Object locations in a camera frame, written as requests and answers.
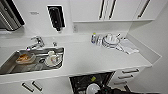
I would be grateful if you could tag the small yellow cup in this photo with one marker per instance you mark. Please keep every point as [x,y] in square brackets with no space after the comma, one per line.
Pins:
[93,78]

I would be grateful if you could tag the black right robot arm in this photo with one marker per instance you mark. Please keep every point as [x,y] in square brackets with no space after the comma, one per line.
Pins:
[123,91]

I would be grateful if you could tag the stainless steel dishwasher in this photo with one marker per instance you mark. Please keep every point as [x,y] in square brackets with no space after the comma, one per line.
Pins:
[78,83]

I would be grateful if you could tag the narrow white drawer unit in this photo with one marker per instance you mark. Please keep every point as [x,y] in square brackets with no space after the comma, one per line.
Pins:
[128,75]

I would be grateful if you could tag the stack of white dishes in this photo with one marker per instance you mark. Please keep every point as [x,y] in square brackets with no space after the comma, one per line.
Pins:
[111,40]

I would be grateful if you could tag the small white bottle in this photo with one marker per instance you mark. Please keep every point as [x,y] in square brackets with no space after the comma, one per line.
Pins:
[98,40]

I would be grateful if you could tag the blue and white bottle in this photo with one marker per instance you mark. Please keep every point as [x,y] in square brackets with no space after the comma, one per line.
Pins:
[93,38]

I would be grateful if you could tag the white plate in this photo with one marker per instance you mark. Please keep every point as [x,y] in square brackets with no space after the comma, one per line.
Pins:
[57,60]

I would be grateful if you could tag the white under-sink cabinet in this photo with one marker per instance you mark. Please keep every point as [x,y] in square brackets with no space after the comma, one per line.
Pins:
[43,86]

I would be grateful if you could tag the white cup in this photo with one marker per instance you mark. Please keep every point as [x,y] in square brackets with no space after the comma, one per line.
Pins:
[51,56]

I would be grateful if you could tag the small chrome sink pump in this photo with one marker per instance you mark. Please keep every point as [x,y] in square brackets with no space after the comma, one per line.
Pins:
[54,44]

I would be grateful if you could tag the chrome sink faucet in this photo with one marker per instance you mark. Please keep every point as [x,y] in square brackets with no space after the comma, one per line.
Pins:
[36,42]

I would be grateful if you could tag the clear container with orange food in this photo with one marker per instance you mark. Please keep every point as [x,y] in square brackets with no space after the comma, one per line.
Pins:
[25,59]

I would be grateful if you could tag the stainless steel sink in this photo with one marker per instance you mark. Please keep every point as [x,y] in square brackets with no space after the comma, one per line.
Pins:
[6,66]

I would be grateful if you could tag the white three-door wall cabinet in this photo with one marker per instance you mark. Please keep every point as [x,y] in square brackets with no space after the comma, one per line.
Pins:
[123,9]

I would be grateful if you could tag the black wall soap dispenser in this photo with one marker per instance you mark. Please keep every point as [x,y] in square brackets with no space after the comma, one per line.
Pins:
[56,16]

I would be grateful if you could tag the small wall label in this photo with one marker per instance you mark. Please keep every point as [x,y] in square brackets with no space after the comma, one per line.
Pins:
[34,13]

